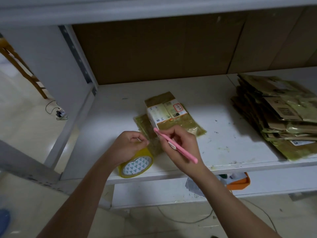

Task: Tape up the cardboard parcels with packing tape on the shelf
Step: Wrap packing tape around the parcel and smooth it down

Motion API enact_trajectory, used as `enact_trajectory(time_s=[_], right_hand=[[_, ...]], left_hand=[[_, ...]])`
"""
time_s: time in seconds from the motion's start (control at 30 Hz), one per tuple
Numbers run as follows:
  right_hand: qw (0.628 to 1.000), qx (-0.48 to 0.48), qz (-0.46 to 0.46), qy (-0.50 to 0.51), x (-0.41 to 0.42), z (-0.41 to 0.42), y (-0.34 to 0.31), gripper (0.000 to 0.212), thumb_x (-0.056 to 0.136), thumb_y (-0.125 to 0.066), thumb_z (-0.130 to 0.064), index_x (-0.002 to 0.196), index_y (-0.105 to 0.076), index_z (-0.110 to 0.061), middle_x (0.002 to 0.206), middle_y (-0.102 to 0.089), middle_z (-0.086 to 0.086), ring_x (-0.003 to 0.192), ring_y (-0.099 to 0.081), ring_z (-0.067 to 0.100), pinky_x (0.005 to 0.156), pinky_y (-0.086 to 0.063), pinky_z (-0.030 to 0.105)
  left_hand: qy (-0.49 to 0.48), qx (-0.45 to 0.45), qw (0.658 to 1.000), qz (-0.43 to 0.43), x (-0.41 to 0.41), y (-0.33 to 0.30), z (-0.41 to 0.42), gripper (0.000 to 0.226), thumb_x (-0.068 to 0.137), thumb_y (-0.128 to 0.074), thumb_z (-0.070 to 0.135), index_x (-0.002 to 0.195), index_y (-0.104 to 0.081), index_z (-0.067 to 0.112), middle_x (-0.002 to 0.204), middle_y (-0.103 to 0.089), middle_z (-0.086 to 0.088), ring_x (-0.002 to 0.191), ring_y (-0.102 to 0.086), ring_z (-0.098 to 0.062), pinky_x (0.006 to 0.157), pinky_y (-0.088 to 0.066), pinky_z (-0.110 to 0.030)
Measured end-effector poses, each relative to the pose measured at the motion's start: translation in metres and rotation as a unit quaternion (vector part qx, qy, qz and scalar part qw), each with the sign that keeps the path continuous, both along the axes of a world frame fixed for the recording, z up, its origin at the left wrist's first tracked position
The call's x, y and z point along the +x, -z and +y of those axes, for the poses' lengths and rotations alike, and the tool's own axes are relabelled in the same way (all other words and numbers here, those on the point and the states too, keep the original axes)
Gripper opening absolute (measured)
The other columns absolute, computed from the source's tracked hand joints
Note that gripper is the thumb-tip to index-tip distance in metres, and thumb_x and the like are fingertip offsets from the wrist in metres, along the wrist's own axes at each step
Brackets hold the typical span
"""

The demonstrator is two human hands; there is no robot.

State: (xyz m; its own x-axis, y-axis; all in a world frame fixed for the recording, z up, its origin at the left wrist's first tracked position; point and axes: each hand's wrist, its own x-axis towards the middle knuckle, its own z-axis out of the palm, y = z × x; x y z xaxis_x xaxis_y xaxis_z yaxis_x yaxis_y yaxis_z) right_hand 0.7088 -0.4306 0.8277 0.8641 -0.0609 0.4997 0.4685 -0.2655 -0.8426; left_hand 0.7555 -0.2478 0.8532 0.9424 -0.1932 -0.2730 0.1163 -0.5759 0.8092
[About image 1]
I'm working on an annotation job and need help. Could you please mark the person's left hand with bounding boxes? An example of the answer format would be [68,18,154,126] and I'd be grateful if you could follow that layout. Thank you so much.
[106,130,150,170]

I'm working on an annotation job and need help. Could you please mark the person's right hand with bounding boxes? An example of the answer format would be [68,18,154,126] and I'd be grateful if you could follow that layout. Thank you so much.
[157,124,209,178]

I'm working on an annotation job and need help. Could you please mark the pink utility knife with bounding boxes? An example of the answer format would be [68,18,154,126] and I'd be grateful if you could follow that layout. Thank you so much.
[153,127,199,165]

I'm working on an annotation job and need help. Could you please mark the yellow tape roll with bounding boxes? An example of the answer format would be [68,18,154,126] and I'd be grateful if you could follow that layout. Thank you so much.
[117,147,155,179]

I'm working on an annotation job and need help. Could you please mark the white metal shelf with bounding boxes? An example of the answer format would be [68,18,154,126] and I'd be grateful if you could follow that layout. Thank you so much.
[0,0,317,211]

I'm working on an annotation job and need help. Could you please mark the labelled taped cardboard box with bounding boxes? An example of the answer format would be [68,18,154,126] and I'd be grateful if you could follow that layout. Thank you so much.
[133,91,208,157]

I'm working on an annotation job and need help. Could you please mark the stack of cardboard boxes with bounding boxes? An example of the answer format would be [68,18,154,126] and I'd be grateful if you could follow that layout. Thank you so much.
[230,72,317,162]

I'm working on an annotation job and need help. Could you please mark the person's right forearm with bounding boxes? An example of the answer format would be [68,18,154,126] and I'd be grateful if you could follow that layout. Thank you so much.
[193,166,281,238]

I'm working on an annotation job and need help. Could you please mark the person's left forearm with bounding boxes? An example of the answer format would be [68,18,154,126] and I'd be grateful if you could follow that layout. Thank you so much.
[37,158,121,238]

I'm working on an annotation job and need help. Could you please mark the orange plastic object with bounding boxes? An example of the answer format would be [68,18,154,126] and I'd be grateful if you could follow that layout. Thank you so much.
[225,171,252,191]

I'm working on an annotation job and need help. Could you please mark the wooden chair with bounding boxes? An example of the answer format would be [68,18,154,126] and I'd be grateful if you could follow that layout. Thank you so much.
[0,37,51,100]

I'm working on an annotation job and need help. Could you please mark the blue round object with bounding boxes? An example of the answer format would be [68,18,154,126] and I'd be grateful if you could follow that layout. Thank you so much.
[0,209,11,236]

